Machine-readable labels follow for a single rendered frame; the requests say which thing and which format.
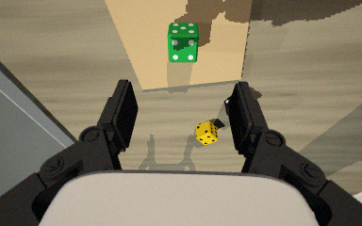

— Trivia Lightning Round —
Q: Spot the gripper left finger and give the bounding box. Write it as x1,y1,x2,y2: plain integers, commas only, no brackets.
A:
0,79,138,226

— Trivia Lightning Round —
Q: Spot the yellow die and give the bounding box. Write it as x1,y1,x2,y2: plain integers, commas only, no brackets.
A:
196,121,218,145

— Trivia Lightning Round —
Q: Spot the tan flat mat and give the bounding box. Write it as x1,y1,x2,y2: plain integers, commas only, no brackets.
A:
105,0,253,89

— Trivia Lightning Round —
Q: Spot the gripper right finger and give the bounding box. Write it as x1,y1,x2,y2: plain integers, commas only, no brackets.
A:
227,81,362,226

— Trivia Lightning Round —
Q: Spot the green die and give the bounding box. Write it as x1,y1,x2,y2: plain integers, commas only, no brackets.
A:
167,23,199,62

